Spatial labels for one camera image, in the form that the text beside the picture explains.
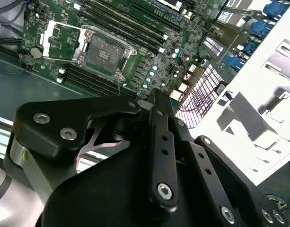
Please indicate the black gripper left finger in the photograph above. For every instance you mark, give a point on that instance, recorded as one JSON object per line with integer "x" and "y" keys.
{"x": 52, "y": 127}

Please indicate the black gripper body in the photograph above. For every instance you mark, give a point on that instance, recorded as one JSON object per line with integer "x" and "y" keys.
{"x": 107, "y": 196}

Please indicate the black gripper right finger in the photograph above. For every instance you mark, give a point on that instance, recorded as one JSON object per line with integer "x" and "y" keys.
{"x": 218, "y": 179}

